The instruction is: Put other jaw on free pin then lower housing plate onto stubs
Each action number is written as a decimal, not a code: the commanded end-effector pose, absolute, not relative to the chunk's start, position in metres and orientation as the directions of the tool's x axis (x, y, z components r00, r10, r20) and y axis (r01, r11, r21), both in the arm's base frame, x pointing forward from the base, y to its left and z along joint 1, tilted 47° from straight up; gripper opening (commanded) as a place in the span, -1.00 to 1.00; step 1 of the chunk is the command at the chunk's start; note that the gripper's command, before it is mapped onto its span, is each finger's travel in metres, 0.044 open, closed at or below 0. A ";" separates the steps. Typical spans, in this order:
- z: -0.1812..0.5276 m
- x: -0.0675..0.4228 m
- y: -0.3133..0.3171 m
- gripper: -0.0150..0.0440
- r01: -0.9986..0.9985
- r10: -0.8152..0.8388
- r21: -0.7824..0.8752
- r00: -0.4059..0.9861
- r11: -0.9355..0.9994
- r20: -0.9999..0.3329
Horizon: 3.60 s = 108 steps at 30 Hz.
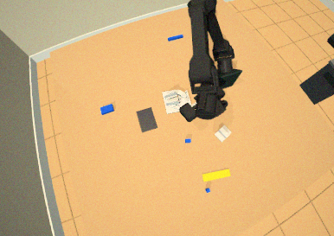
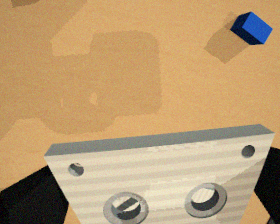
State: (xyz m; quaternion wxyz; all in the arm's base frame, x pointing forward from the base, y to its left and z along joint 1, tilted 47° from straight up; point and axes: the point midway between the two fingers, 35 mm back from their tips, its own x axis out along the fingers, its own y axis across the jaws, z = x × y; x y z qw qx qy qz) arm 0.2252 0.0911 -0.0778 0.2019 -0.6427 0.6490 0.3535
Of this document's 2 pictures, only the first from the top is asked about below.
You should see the yellow flat bar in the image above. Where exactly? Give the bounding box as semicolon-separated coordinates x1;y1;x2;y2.
202;169;231;182

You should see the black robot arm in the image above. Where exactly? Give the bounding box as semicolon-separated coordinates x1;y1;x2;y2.
187;0;235;120

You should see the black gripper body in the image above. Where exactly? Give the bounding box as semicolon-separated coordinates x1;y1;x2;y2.
179;87;225;122

